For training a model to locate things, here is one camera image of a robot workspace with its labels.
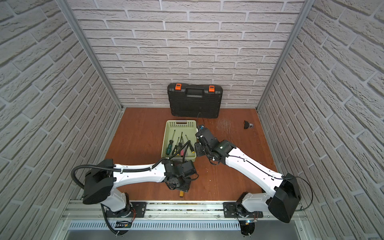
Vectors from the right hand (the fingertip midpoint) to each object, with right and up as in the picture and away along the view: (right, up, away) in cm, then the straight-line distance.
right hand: (201, 145), depth 79 cm
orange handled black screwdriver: (-11, -26, -1) cm, 28 cm away
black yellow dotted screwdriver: (-14, -3, +18) cm, 23 cm away
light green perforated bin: (-15, 0, +21) cm, 26 cm away
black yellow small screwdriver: (-17, -4, +16) cm, 23 cm away
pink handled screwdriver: (-12, -6, +14) cm, 20 cm away
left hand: (-6, -22, -2) cm, 23 cm away
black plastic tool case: (-4, +27, +19) cm, 33 cm away
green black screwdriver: (-21, -5, +14) cm, 25 cm away
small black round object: (+35, +10, +30) cm, 47 cm away
